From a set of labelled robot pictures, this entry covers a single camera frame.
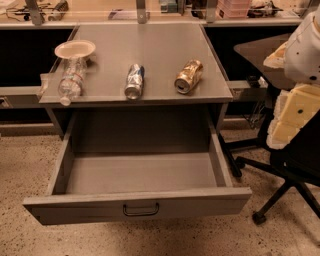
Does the white paper bowl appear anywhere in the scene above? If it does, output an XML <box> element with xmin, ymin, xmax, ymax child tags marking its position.
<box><xmin>54</xmin><ymin>40</ymin><xmax>96</xmax><ymax>59</ymax></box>

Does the pink plastic container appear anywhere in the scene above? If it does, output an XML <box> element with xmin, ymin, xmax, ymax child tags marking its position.
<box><xmin>217</xmin><ymin>0</ymin><xmax>251</xmax><ymax>19</ymax></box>

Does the clear plastic water bottle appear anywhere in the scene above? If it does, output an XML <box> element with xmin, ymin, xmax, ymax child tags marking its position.
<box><xmin>58</xmin><ymin>57</ymin><xmax>87</xmax><ymax>106</ymax></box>

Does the silver blue redbull can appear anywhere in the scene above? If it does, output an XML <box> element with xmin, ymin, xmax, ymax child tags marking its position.
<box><xmin>124</xmin><ymin>64</ymin><xmax>145</xmax><ymax>100</ymax></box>

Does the dark tool on bench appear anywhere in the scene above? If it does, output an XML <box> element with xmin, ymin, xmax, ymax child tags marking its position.
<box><xmin>48</xmin><ymin>0</ymin><xmax>69</xmax><ymax>21</ymax></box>

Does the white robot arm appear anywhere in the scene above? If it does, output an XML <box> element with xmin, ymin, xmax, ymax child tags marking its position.
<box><xmin>264</xmin><ymin>7</ymin><xmax>320</xmax><ymax>150</ymax></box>

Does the black drawer handle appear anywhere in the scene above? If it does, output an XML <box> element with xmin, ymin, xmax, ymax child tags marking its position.
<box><xmin>123</xmin><ymin>203</ymin><xmax>160</xmax><ymax>217</ymax></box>

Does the grey metal shelf post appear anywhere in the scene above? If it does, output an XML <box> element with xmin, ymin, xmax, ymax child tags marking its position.
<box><xmin>205</xmin><ymin>0</ymin><xmax>218</xmax><ymax>23</ymax></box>
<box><xmin>135</xmin><ymin>0</ymin><xmax>147</xmax><ymax>24</ymax></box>
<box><xmin>25</xmin><ymin>0</ymin><xmax>44</xmax><ymax>26</ymax></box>

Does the open grey top drawer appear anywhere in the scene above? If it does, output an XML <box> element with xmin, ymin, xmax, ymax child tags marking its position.
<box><xmin>22</xmin><ymin>110</ymin><xmax>253</xmax><ymax>227</ymax></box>

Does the black office chair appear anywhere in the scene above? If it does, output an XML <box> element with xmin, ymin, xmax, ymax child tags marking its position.
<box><xmin>218</xmin><ymin>32</ymin><xmax>320</xmax><ymax>226</ymax></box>

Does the crushed gold soda can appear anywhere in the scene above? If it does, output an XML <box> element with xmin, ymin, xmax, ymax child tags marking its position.
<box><xmin>174</xmin><ymin>59</ymin><xmax>203</xmax><ymax>94</ymax></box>

